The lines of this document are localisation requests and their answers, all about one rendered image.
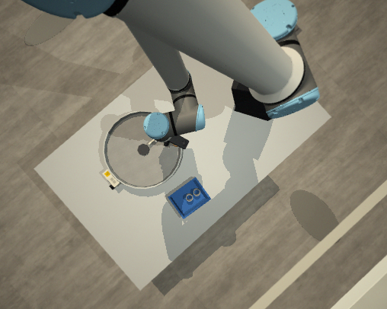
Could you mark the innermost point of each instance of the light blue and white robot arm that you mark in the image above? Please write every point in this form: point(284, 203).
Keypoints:
point(225, 35)

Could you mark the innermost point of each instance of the blue crate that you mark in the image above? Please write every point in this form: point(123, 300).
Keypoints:
point(178, 198)

